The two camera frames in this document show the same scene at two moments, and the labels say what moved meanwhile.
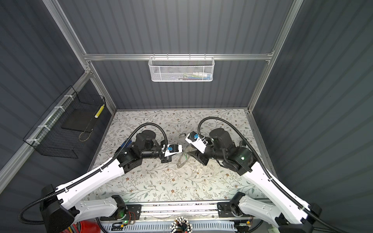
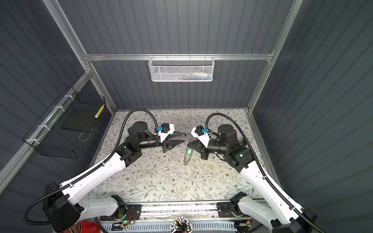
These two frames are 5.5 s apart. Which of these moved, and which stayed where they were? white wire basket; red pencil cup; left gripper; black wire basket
Moved: left gripper
Stayed: black wire basket; white wire basket; red pencil cup
